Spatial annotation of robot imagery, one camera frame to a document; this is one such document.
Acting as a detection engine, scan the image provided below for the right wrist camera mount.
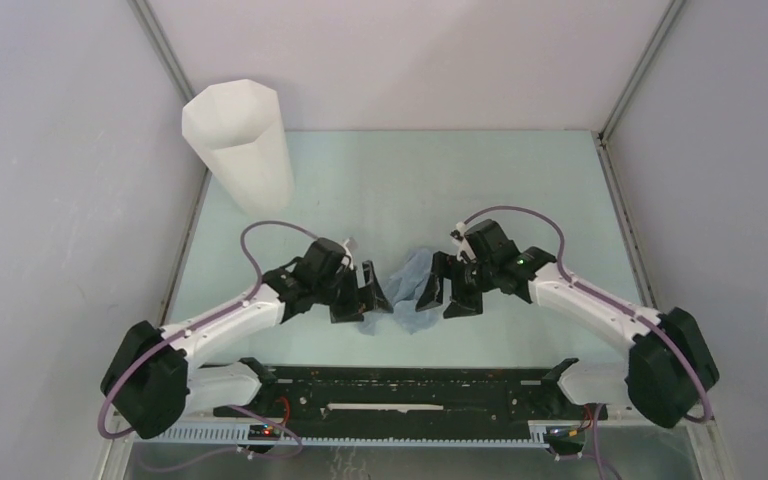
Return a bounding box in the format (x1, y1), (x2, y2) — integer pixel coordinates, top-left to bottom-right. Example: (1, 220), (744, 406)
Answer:
(450, 222), (476, 263)

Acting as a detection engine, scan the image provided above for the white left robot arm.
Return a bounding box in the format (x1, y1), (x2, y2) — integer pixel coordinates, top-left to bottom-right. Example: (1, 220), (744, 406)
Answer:
(101, 238), (393, 439)

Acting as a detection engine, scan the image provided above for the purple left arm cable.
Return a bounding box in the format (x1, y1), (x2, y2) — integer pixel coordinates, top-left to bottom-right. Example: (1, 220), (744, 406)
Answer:
(97, 220), (322, 441)

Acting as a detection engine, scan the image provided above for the right aluminium frame post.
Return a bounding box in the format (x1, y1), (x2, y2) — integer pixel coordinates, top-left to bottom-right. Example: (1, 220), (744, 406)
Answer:
(607, 1), (754, 479)

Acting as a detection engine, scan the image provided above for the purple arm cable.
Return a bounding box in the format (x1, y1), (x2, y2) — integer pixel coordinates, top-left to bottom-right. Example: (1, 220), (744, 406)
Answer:
(97, 220), (322, 441)
(461, 205), (715, 425)

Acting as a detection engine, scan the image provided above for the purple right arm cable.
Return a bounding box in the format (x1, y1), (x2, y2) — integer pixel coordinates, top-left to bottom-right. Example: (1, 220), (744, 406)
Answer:
(461, 205), (715, 425)

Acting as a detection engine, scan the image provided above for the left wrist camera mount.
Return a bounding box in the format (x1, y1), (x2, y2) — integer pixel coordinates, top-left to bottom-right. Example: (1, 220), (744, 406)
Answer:
(340, 237), (357, 270)

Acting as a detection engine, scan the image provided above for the aluminium frame post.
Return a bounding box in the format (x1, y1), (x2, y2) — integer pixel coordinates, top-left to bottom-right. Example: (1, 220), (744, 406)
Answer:
(95, 0), (216, 480)
(607, 1), (754, 479)

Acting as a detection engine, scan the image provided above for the light blue plastic trash bag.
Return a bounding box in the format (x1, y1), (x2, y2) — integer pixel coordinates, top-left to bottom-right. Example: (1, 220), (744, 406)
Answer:
(357, 247), (441, 336)

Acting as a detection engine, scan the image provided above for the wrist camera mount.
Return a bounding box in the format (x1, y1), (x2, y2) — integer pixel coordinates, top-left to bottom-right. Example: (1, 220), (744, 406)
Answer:
(340, 237), (357, 270)
(450, 222), (476, 263)

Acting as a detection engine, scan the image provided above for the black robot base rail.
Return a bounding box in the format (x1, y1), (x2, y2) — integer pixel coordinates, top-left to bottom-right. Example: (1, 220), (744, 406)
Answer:
(247, 364), (607, 439)

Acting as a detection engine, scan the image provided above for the white octagonal trash bin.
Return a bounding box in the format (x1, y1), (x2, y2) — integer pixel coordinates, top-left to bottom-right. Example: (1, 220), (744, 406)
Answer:
(181, 79), (295, 218)

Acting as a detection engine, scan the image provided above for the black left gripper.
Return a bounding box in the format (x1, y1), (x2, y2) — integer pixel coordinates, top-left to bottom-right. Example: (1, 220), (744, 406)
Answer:
(314, 260), (392, 323)

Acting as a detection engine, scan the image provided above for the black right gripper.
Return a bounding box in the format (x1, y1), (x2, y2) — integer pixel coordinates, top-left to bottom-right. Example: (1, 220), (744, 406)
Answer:
(415, 251), (497, 320)

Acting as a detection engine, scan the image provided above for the white slotted cable duct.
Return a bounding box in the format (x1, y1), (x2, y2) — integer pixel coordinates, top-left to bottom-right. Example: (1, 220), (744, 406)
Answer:
(137, 421), (549, 449)

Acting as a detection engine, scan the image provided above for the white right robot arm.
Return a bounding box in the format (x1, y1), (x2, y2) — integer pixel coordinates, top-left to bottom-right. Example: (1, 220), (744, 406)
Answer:
(415, 219), (720, 428)

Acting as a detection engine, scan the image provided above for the left aluminium frame post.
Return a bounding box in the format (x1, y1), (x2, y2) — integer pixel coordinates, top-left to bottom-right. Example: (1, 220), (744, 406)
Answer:
(95, 0), (216, 480)

